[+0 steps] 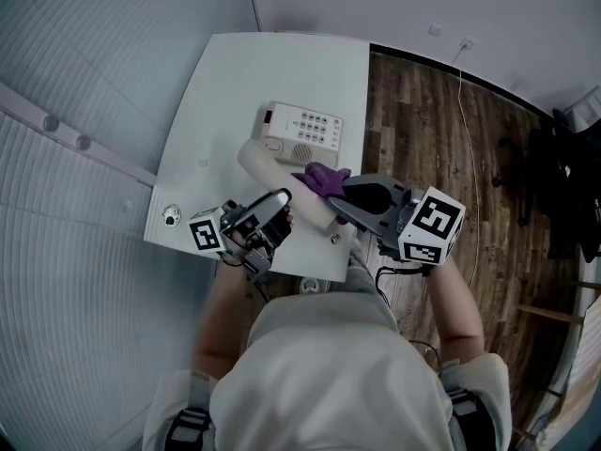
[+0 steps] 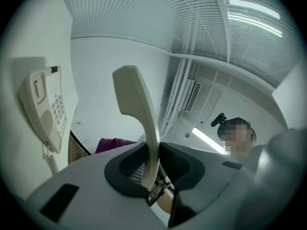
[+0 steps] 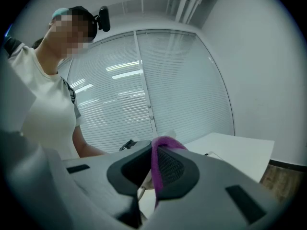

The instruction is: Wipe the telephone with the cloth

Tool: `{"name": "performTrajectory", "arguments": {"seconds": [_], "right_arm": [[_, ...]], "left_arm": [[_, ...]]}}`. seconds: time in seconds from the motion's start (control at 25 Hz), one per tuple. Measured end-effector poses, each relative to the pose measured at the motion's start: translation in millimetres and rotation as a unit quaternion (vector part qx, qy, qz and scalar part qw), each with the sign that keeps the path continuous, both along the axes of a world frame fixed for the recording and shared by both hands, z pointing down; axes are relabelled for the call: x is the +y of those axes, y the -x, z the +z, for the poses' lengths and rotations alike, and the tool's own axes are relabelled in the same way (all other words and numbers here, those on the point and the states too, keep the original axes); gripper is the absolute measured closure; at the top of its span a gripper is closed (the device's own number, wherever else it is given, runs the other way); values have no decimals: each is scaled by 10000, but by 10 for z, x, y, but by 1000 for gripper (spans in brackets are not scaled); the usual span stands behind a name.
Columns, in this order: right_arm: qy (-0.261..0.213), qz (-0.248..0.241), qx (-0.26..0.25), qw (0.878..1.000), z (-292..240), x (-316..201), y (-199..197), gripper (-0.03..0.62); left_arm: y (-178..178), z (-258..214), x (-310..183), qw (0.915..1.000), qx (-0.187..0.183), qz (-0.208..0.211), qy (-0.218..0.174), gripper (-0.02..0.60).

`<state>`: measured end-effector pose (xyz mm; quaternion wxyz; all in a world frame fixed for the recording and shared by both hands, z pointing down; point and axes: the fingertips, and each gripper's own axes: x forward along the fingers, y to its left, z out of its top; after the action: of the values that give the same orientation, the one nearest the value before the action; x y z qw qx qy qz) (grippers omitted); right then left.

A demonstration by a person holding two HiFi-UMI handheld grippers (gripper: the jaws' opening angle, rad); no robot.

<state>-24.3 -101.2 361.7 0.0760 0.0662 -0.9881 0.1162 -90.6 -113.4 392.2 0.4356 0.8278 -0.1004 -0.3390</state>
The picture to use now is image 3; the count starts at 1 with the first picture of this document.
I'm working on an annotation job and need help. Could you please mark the purple cloth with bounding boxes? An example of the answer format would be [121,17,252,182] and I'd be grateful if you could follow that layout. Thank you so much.
[150,135,188,208]

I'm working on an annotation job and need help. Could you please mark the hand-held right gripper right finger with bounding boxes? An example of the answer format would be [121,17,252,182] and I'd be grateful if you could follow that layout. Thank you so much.
[143,146,288,230]

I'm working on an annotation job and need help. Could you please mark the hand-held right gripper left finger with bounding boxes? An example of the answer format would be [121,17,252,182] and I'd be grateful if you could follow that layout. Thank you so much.
[45,141,154,230]

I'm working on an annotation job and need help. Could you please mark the teal hair clip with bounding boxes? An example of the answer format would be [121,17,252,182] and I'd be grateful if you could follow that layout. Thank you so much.
[52,7,69,18]

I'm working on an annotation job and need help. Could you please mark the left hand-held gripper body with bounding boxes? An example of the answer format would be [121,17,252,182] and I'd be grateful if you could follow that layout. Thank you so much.
[119,139,152,152]

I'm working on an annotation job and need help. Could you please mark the black head-mounted camera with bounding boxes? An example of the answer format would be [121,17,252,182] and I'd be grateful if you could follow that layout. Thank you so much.
[93,5,111,33]

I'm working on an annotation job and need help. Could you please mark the person's head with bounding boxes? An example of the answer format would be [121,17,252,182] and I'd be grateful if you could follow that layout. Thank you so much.
[42,6,99,75]

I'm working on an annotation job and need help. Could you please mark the white ceiling pipes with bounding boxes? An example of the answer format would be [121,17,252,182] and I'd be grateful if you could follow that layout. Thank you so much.
[165,0,218,25]

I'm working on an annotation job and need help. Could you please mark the white window blind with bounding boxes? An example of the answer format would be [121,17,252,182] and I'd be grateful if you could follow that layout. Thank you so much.
[66,32,156,154]
[136,30,235,145]

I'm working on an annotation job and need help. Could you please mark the person's white t-shirt torso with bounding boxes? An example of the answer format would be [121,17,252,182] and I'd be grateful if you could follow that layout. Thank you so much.
[7,46,83,160]

